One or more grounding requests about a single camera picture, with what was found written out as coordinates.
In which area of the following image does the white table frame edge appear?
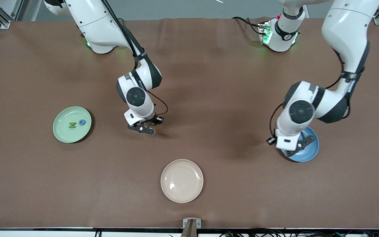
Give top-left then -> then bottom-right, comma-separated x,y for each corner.
0,227 -> 379,237

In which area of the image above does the black arm base cable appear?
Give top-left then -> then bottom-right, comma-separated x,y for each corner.
232,16 -> 263,35

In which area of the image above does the brown table cover mat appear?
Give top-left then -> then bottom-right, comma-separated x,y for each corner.
0,17 -> 379,229

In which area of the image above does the black cable bundle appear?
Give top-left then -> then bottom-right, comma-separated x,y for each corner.
219,227 -> 379,237

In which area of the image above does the blue plate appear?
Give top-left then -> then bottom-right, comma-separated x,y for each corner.
280,127 -> 320,163

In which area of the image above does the light green plate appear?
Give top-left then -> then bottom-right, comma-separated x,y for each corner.
52,106 -> 92,144

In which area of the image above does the black left arm wrist cable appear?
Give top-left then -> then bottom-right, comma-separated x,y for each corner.
269,48 -> 364,140

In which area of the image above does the silver camera mount bracket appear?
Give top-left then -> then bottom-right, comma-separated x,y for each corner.
183,218 -> 202,237

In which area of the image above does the beige plate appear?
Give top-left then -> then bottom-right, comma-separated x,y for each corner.
161,159 -> 204,203

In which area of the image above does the silver arm base connector bracket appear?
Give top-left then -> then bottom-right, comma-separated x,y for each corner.
258,21 -> 273,45

